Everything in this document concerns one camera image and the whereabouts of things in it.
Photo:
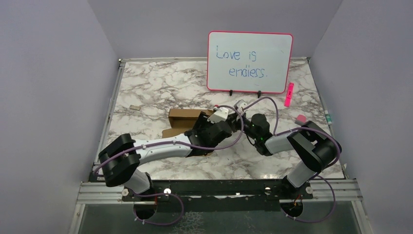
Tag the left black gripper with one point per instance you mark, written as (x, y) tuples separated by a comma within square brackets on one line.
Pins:
[(201, 122)]

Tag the brown cardboard box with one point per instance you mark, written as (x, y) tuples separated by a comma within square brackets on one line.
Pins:
[(180, 121)]

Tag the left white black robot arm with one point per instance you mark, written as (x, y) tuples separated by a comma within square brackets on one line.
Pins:
[(119, 160)]

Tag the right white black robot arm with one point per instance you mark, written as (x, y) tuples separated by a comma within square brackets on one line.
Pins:
[(317, 149)]

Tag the pink highlighter marker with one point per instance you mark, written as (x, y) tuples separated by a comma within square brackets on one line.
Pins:
[(289, 94)]

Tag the pink grey eraser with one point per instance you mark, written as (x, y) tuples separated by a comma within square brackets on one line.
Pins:
[(300, 120)]

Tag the pink framed whiteboard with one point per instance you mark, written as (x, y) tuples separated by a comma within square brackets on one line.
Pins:
[(249, 62)]

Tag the green white marker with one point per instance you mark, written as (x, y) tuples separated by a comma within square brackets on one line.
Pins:
[(328, 118)]

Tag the small wooden block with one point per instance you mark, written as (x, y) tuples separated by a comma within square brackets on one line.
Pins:
[(135, 108)]

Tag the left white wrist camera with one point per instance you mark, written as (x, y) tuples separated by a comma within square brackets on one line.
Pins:
[(219, 114)]

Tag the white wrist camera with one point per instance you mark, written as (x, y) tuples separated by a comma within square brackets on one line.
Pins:
[(240, 106), (219, 114)]

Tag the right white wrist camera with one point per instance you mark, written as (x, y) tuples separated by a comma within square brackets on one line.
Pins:
[(240, 106)]

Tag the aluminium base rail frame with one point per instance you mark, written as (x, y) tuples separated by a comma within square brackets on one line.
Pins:
[(221, 207)]

